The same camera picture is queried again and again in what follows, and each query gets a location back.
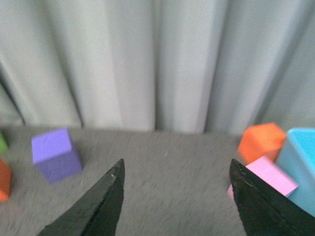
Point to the pink foam cube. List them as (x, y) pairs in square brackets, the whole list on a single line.
[(273, 175)]

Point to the orange foam cube right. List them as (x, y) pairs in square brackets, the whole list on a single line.
[(261, 140)]

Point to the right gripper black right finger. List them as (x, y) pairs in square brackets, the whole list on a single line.
[(263, 210)]

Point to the green foam cube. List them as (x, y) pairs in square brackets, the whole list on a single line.
[(3, 143)]

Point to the orange foam cube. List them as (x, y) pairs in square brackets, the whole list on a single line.
[(261, 140), (5, 181)]

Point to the light blue plastic bin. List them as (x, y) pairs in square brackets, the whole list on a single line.
[(297, 159)]

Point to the purple foam cube rear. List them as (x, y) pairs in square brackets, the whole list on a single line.
[(55, 155)]

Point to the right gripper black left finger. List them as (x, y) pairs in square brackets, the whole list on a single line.
[(97, 212)]

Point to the orange foam cube left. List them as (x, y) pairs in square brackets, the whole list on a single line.
[(5, 181)]

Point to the grey pleated curtain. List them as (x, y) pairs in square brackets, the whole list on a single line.
[(189, 66)]

